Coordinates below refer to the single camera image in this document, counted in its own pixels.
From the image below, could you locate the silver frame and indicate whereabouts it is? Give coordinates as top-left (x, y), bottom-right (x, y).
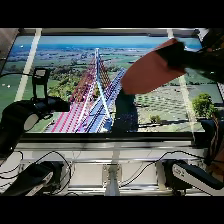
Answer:
top-left (0, 132), bottom-right (224, 197)

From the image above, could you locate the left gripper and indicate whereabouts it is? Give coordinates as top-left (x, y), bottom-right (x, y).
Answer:
top-left (42, 96), bottom-right (72, 114)

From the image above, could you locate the red garment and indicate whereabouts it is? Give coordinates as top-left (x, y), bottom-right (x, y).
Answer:
top-left (120, 37), bottom-right (188, 96)

